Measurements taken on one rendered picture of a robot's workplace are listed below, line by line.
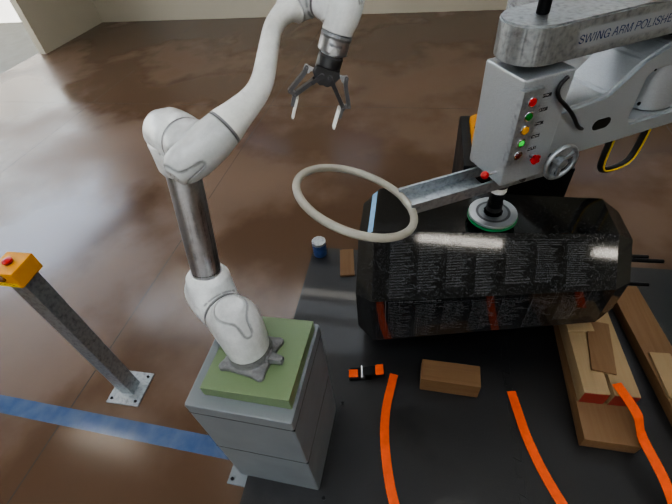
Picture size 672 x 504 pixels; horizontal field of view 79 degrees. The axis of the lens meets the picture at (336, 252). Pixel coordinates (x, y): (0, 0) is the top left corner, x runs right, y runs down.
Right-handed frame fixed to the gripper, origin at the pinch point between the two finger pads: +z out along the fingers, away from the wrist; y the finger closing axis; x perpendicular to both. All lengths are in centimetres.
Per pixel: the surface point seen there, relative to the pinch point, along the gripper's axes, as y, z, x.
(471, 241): 86, 41, 11
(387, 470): 69, 139, -48
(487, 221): 89, 31, 13
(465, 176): 71, 15, 18
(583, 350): 162, 78, -13
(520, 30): 54, -41, 3
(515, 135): 69, -12, 0
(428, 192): 56, 23, 13
